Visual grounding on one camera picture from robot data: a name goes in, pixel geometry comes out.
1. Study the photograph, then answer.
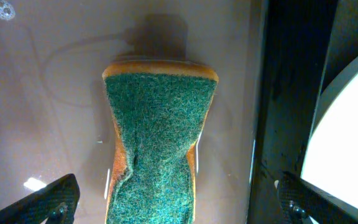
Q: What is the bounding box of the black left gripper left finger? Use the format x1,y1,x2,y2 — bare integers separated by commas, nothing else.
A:
0,174,80,224

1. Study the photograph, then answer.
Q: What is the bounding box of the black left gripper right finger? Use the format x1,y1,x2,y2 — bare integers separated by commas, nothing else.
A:
277,172,358,224

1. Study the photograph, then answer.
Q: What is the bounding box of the white plate with red stain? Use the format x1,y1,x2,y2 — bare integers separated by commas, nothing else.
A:
301,57,358,208

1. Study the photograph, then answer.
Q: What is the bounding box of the green and orange sponge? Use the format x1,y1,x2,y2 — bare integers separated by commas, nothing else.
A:
103,60,219,223

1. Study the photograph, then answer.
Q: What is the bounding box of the large brown serving tray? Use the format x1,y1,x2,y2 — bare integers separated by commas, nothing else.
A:
322,0,358,90

